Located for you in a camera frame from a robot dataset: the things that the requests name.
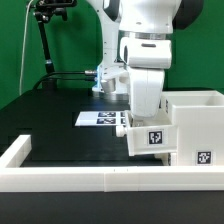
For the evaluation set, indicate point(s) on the white drawer cabinet frame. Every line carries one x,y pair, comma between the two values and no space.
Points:
199,118

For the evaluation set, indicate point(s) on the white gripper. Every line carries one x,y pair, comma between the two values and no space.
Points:
145,91

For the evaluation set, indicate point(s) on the white drawer box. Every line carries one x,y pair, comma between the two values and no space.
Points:
168,159
152,136

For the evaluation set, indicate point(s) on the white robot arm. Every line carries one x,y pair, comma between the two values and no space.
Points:
137,49

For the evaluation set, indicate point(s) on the black camera tripod stand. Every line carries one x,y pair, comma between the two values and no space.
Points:
44,10

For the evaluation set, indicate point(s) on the white marker tag plate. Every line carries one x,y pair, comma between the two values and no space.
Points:
100,118

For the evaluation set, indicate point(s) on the white border fence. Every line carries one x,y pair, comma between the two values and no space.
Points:
15,178

